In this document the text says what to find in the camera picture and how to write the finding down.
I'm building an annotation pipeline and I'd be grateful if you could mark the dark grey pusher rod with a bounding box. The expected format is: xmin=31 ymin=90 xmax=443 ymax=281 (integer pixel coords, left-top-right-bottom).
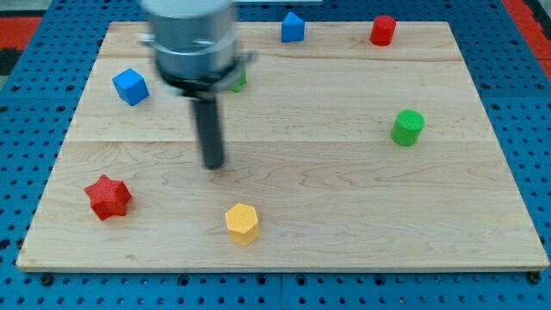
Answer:
xmin=193 ymin=98 xmax=225 ymax=171

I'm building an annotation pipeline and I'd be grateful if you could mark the green block behind arm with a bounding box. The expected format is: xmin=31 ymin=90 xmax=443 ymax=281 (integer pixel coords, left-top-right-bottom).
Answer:
xmin=229 ymin=69 xmax=247 ymax=93

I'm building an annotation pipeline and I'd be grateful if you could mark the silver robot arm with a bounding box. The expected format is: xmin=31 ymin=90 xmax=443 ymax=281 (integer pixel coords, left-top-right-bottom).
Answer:
xmin=140 ymin=0 xmax=257 ymax=171

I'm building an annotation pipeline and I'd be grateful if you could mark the blue cube block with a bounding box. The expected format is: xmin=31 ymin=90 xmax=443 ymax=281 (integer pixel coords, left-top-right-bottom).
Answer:
xmin=112 ymin=68 xmax=150 ymax=106

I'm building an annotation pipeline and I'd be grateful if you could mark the yellow hexagon block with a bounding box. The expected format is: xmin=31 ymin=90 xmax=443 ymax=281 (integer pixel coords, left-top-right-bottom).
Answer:
xmin=225 ymin=203 xmax=260 ymax=245

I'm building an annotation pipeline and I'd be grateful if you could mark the blue pentagon block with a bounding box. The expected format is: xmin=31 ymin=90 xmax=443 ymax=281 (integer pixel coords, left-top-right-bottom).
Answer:
xmin=281 ymin=12 xmax=306 ymax=43

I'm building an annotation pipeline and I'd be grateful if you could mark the red star block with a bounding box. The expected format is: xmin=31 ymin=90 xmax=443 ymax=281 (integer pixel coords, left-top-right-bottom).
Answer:
xmin=84 ymin=174 xmax=132 ymax=220

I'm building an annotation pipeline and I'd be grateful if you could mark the wooden board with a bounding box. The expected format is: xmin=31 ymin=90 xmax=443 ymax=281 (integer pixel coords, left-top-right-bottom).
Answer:
xmin=16 ymin=22 xmax=549 ymax=273

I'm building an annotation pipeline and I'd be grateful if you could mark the red cylinder block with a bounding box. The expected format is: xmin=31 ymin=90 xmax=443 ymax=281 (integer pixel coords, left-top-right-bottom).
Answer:
xmin=370 ymin=15 xmax=397 ymax=47

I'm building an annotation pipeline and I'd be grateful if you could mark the green cylinder block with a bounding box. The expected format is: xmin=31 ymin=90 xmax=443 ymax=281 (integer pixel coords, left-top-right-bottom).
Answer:
xmin=391 ymin=109 xmax=425 ymax=146

